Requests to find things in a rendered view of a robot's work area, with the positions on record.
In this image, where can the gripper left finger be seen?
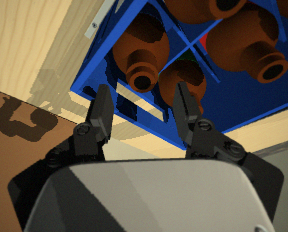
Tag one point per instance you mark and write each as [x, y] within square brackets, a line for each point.
[83, 146]

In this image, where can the dark blue crate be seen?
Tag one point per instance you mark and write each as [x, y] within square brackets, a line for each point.
[231, 100]

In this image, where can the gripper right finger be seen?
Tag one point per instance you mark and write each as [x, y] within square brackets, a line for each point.
[200, 134]

